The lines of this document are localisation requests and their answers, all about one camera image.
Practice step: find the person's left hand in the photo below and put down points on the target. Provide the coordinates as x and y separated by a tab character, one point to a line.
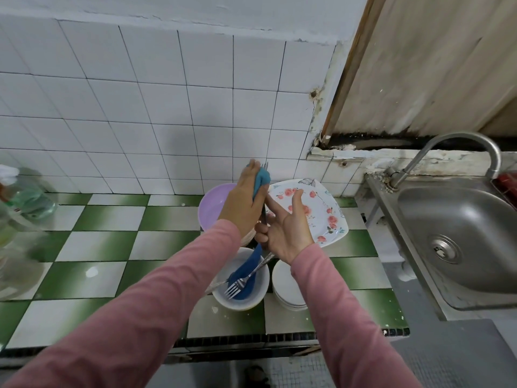
241	206

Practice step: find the person's right hand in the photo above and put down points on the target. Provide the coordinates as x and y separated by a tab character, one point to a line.
287	234

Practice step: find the purple plastic bowl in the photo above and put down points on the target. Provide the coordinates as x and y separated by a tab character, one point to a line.
212	204

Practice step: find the blue cleaning cloth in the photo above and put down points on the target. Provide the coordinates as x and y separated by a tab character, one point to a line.
262	181

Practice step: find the stack of floral plates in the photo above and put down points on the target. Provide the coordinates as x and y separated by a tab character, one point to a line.
323	210

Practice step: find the stack of white saucers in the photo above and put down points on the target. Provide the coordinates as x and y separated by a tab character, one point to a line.
287	287

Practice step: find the blue rice paddle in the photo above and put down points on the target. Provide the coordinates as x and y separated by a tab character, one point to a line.
242	278

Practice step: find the white bowl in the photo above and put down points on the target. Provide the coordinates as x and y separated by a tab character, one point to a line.
254	296

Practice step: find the person's right forearm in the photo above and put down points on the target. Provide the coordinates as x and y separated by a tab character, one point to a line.
347	327

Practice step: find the person's left forearm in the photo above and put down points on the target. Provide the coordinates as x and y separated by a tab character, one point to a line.
137	319

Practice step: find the green checkered tile countertop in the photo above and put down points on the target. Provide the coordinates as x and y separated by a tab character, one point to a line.
105	218

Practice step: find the person's right leg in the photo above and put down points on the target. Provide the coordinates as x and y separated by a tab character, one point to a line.
257	377

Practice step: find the stainless steel sink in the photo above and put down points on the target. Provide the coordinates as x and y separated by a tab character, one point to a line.
476	214

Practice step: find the chrome faucet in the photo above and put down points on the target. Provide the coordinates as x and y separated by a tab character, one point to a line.
452	139

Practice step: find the clear bottle with green liquid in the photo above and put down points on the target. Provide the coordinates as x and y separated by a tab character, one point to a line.
28	198

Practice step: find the red plastic cutlery cup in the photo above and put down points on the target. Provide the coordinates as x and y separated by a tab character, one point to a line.
507	188

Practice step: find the weathered wooden board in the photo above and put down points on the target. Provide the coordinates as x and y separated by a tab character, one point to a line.
436	60

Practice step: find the large clear plastic bottle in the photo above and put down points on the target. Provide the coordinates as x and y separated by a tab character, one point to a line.
16	262

